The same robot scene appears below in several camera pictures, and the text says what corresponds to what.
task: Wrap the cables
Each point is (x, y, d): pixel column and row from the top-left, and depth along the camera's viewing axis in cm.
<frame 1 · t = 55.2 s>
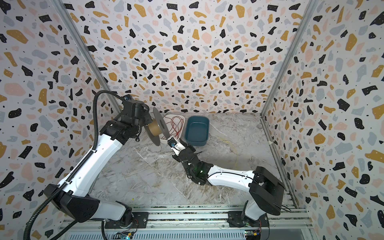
left hand: (143, 110, 72), fingers closed
right hand: (177, 137, 75), fingers closed
teal plastic bin: (197, 130, 113), on the table

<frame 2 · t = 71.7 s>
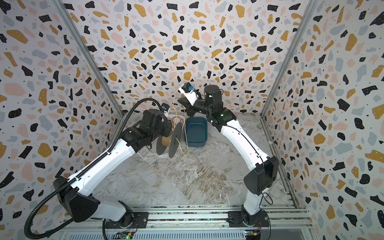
left hand: (166, 119, 74), fingers closed
right hand: (177, 95, 67), fingers closed
the named things where they were.

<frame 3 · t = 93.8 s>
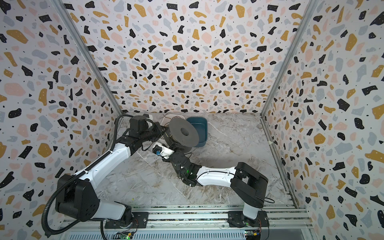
left hand: (168, 124, 80), fingers closed
right hand: (166, 137, 74), fingers open
the named things where they were.

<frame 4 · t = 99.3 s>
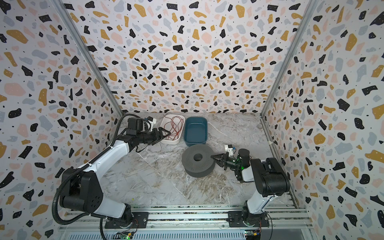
left hand: (166, 132, 83), fingers open
right hand: (210, 155, 85), fingers closed
the named things where they were.

